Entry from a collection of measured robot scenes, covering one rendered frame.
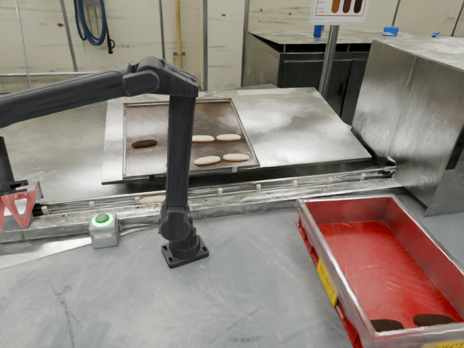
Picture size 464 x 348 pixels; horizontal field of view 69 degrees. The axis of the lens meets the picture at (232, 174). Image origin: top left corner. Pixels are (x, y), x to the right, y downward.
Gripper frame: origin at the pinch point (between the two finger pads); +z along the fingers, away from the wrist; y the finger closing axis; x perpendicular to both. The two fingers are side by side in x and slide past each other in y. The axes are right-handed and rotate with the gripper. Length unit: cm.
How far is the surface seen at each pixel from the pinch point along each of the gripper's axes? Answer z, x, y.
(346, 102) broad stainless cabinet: -30, -280, -44
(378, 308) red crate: 41, -41, -67
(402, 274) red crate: 38, -56, -73
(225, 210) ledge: 13, -53, -24
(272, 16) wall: -175, -408, 38
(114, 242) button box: 12.6, -26.2, -0.8
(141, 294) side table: 24.7, -18.0, -14.6
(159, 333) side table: 31.3, -12.0, -23.2
